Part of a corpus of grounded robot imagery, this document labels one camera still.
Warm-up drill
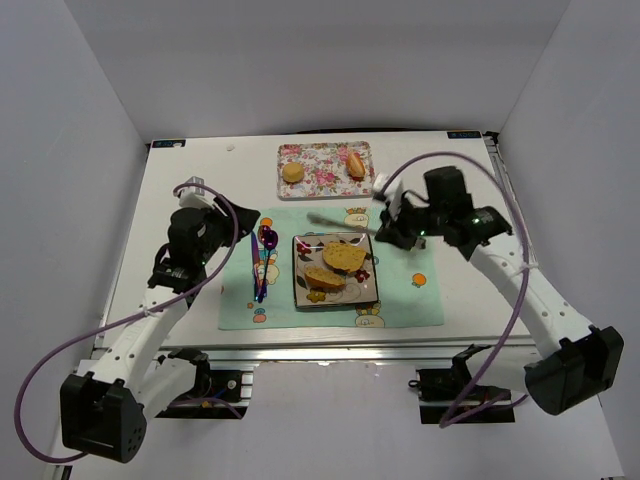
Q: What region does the orange-brown bread slice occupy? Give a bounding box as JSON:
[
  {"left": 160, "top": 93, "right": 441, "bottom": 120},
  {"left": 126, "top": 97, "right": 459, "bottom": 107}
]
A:
[{"left": 304, "top": 266, "right": 346, "bottom": 289}]

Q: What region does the yellow bread slice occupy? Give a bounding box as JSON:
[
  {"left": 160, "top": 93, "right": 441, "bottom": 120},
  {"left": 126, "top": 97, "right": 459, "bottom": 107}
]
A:
[{"left": 322, "top": 242, "right": 367, "bottom": 273}]

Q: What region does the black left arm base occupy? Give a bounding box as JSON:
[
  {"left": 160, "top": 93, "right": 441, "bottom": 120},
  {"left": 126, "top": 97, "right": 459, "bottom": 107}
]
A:
[{"left": 152, "top": 348, "right": 253, "bottom": 420}]

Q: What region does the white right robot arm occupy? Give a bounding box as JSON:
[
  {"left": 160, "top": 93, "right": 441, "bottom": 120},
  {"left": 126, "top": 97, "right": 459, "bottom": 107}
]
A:
[{"left": 373, "top": 166, "right": 624, "bottom": 415}]

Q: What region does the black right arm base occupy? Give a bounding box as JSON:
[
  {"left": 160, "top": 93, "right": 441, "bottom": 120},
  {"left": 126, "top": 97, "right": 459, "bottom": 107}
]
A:
[{"left": 408, "top": 368, "right": 515, "bottom": 425}]

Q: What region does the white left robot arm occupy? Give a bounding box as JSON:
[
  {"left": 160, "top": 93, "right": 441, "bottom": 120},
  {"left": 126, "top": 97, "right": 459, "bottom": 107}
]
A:
[{"left": 60, "top": 193, "right": 260, "bottom": 463}]

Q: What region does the purple spoon front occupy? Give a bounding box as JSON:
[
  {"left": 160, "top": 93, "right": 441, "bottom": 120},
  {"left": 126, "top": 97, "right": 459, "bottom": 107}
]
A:
[{"left": 262, "top": 229, "right": 279, "bottom": 297}]

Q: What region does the purple spoon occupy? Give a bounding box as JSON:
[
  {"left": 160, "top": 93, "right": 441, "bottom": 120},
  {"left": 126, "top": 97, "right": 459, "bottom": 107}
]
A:
[
  {"left": 258, "top": 226, "right": 273, "bottom": 303},
  {"left": 262, "top": 229, "right": 279, "bottom": 297}
]

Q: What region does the purple spoon back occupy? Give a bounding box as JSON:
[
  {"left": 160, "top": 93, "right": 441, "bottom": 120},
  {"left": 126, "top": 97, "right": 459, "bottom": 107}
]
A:
[{"left": 258, "top": 226, "right": 273, "bottom": 303}]

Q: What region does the round yellow bun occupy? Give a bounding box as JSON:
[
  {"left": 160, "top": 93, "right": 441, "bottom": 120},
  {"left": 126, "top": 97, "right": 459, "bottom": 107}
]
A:
[{"left": 281, "top": 162, "right": 305, "bottom": 184}]

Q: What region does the black table label right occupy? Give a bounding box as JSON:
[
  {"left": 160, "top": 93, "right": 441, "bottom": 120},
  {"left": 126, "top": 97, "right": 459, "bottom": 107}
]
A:
[{"left": 446, "top": 130, "right": 483, "bottom": 140}]

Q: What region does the black table label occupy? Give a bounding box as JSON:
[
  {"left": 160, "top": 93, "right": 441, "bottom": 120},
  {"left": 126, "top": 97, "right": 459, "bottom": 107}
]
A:
[
  {"left": 446, "top": 130, "right": 483, "bottom": 140},
  {"left": 151, "top": 139, "right": 186, "bottom": 149}
]

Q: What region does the mint green cartoon placemat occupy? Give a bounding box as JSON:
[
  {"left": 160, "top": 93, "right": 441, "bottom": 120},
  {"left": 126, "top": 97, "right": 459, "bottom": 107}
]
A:
[{"left": 219, "top": 206, "right": 444, "bottom": 331}]

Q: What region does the floral rectangular tray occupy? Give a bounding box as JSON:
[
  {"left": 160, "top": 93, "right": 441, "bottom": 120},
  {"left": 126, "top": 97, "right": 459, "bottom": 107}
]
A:
[{"left": 276, "top": 141, "right": 375, "bottom": 200}]

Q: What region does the black table label left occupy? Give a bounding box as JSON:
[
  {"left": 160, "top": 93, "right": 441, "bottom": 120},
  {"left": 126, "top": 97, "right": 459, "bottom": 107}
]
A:
[{"left": 151, "top": 139, "right": 186, "bottom": 149}]

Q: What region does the sesame hot dog bun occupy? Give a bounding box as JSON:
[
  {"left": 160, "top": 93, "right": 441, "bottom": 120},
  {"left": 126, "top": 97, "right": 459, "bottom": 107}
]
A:
[{"left": 346, "top": 152, "right": 367, "bottom": 180}]

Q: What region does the square floral ceramic plate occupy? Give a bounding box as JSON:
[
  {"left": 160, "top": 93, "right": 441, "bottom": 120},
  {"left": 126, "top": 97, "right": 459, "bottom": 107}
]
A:
[{"left": 292, "top": 232, "right": 379, "bottom": 310}]

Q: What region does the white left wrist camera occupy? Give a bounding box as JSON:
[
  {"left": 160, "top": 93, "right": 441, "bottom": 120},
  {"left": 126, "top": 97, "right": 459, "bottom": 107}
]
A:
[{"left": 174, "top": 176, "right": 212, "bottom": 209}]

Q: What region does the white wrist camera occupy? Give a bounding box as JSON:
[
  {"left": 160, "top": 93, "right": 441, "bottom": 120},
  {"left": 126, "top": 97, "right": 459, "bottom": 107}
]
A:
[
  {"left": 174, "top": 176, "right": 212, "bottom": 209},
  {"left": 372, "top": 173, "right": 404, "bottom": 220}
]

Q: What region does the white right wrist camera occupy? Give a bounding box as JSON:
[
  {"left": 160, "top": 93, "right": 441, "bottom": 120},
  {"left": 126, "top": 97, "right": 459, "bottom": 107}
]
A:
[{"left": 372, "top": 173, "right": 404, "bottom": 220}]

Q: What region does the aluminium table frame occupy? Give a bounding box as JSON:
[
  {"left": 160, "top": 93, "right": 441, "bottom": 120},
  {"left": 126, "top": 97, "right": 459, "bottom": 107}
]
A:
[{"left": 95, "top": 132, "right": 537, "bottom": 355}]

